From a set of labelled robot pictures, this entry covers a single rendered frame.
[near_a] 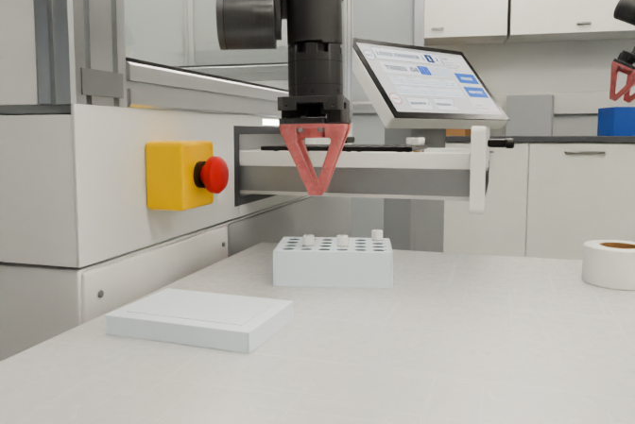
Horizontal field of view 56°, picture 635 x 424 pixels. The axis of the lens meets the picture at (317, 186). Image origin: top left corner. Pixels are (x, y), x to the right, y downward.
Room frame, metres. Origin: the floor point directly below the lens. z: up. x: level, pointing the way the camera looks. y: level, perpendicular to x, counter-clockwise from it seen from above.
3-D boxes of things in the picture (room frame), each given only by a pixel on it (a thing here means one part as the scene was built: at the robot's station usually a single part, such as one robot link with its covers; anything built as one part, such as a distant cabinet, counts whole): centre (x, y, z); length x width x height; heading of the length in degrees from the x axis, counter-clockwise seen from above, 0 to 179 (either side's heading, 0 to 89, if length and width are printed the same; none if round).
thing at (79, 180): (1.15, 0.52, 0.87); 1.02 x 0.95 x 0.14; 163
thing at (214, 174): (0.64, 0.11, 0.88); 0.04 x 0.03 x 0.04; 163
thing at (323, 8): (0.63, 0.01, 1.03); 0.07 x 0.06 x 0.07; 91
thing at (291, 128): (0.63, 0.00, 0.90); 0.07 x 0.07 x 0.09; 83
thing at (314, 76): (0.63, 0.00, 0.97); 0.10 x 0.07 x 0.07; 173
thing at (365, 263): (0.65, -0.02, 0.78); 0.12 x 0.08 x 0.04; 86
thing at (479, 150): (0.87, -0.24, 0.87); 0.29 x 0.02 x 0.11; 163
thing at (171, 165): (0.65, 0.15, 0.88); 0.07 x 0.05 x 0.07; 163
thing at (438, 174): (0.94, -0.04, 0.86); 0.40 x 0.26 x 0.06; 73
